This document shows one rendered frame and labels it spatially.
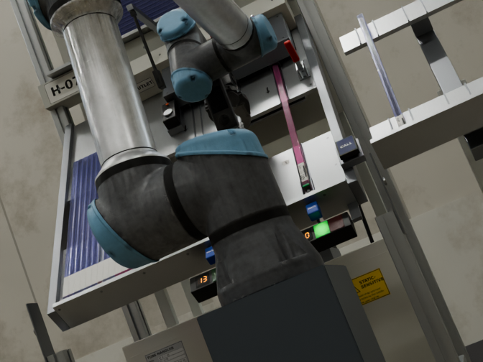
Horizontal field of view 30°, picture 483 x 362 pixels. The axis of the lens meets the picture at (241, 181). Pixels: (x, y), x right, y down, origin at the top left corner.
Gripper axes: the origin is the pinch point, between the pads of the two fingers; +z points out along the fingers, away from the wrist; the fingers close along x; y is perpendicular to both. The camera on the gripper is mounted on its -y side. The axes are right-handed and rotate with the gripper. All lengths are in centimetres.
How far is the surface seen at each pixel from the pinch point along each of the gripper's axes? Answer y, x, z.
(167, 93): 21.1, 15.7, 0.0
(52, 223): 234, 197, 257
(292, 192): -27.1, -7.8, -5.8
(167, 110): 15.1, 16.5, -0.5
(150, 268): -32.7, 24.4, -8.5
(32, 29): 65, 50, -3
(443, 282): 120, -17, 314
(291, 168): -19.8, -8.7, -4.0
